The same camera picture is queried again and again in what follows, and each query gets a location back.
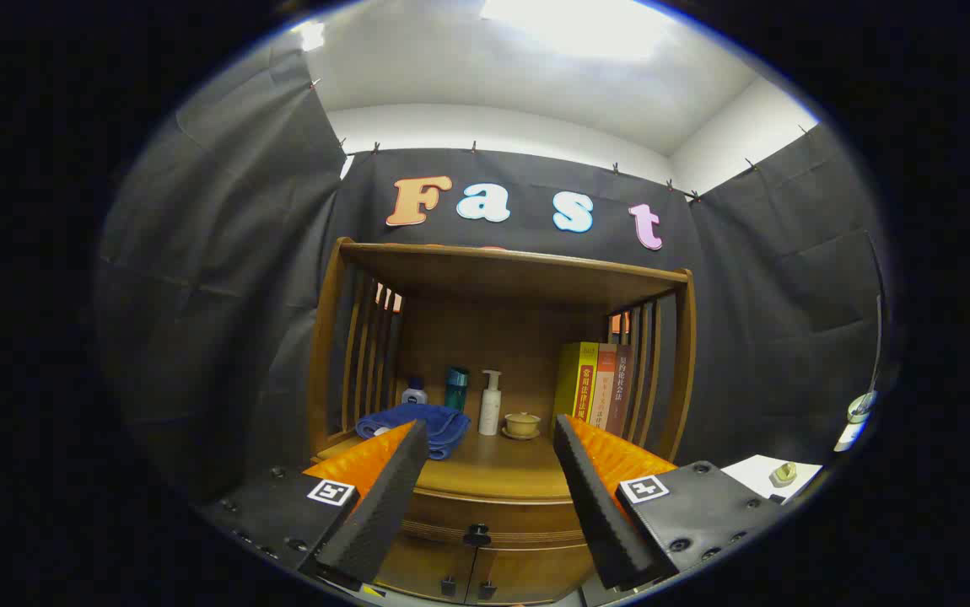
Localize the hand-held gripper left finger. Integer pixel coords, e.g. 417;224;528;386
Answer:
198;419;429;591

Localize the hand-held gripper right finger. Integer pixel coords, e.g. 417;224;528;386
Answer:
552;413;785;591

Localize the wooden drawer with black knob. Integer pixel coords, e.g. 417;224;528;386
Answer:
405;485;591;549

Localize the wooden cabinet door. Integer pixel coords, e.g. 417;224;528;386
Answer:
466;544;597;606
374;540;479;604

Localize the wooden countertop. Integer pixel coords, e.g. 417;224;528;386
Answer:
316;426;663;502

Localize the white side cabinet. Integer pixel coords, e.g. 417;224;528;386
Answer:
719;454;823;505

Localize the wooden cabinet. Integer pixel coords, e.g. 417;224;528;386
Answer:
306;238;697;606

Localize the blue folded towel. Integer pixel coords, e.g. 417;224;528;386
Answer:
356;403;472;461

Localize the brown book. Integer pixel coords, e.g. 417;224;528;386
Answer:
606;345;634;438

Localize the beige lidded tea cup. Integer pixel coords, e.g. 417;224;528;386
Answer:
501;411;542;441

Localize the cream and orange book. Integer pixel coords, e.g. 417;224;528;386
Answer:
588;343;618;431

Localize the thick yellow book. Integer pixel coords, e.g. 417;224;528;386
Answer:
552;341;600;424

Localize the white pump bottle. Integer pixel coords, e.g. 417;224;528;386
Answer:
478;369;504;437

